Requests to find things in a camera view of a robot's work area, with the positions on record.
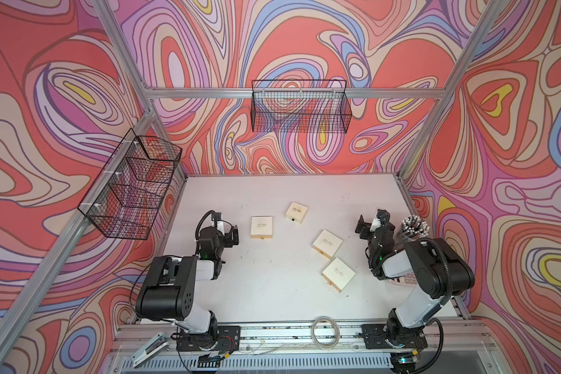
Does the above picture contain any cream drawer jewelry box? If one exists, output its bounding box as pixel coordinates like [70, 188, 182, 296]
[250, 216, 274, 239]

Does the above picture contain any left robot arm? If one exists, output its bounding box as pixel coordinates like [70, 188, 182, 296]
[134, 210, 239, 339]

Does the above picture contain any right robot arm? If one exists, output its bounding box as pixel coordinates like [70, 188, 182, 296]
[355, 209, 475, 350]

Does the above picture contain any cream jewelry box middle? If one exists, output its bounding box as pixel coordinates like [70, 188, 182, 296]
[312, 229, 343, 260]

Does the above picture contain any cream jewelry box front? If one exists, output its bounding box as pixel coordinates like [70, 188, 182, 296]
[321, 258, 355, 292]

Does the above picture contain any small cream jewelry box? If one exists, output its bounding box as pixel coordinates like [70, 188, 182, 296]
[285, 202, 309, 224]

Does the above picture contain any cup of pencils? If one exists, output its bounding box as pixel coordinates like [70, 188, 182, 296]
[400, 215, 430, 240]

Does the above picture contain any black wire basket left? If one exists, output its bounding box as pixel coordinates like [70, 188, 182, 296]
[77, 129, 182, 240]

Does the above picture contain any black wire basket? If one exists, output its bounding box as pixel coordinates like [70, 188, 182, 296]
[250, 78, 352, 134]
[77, 129, 182, 240]

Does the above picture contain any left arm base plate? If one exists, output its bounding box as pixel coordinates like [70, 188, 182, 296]
[171, 325, 241, 353]

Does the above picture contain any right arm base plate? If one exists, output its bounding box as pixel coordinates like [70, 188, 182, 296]
[359, 324, 428, 351]

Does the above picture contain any coiled clear cable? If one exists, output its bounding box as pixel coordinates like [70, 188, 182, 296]
[310, 316, 341, 350]

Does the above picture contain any black wire basket back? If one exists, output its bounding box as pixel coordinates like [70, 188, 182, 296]
[250, 78, 352, 134]

